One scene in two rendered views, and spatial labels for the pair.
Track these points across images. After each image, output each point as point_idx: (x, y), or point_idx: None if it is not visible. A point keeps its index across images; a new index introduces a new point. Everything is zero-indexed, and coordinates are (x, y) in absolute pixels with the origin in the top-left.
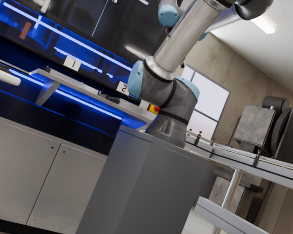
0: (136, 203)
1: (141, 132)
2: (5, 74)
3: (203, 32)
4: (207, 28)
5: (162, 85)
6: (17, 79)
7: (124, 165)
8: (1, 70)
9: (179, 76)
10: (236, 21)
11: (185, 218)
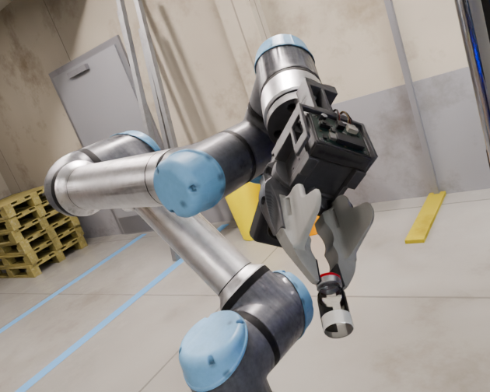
0: None
1: (273, 391)
2: None
3: (161, 237)
4: (155, 232)
5: None
6: None
7: None
8: None
9: (217, 312)
10: (94, 208)
11: None
